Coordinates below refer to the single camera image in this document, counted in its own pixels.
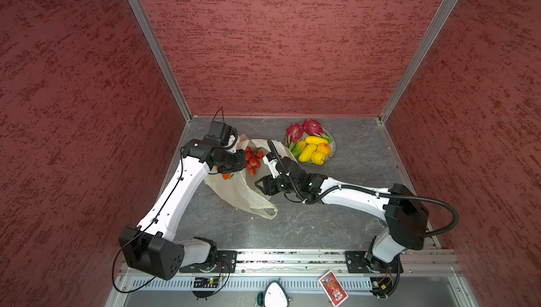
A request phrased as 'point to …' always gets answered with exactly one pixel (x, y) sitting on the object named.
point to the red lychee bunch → (253, 156)
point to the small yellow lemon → (318, 158)
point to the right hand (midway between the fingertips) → (261, 186)
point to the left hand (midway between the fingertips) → (244, 170)
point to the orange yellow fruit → (323, 148)
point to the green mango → (298, 148)
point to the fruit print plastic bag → (239, 188)
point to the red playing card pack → (332, 288)
